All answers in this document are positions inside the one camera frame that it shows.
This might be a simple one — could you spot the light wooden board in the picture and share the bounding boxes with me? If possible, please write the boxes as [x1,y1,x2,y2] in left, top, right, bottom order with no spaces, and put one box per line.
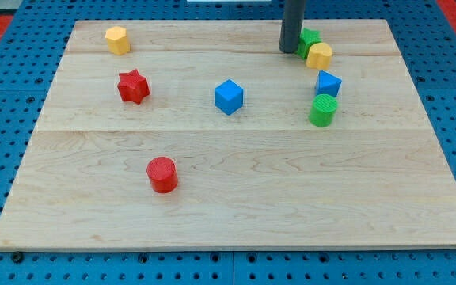
[0,20,456,253]

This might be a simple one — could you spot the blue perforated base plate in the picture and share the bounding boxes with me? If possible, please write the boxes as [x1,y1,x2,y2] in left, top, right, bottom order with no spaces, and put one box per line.
[0,0,456,284]

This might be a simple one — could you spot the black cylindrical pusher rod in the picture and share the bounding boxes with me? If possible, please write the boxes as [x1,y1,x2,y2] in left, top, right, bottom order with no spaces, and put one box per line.
[279,0,306,54]

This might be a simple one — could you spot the yellow heart block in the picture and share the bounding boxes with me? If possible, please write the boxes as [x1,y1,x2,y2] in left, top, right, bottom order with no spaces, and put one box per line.
[306,42,333,70]

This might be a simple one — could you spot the green star block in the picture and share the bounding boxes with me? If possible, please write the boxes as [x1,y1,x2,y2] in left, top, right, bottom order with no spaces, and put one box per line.
[296,28,321,59]

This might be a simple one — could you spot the yellow hexagon block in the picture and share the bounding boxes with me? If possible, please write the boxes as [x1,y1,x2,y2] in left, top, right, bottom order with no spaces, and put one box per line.
[104,26,131,55]

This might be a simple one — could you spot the red cylinder block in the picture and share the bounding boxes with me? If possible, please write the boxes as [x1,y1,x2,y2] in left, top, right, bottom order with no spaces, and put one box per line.
[146,157,178,194]

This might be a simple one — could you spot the green cylinder block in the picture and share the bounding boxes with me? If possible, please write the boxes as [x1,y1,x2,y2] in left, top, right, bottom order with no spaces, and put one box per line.
[308,94,338,127]

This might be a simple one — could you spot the red star block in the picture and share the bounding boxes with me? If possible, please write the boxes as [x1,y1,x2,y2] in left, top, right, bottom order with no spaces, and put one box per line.
[117,69,150,105]

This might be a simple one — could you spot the blue cube block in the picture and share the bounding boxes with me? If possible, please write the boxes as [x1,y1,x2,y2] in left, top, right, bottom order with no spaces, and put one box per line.
[214,79,244,116]

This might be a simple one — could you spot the blue triangle block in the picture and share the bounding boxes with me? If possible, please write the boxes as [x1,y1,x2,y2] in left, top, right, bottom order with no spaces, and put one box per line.
[315,70,342,97]

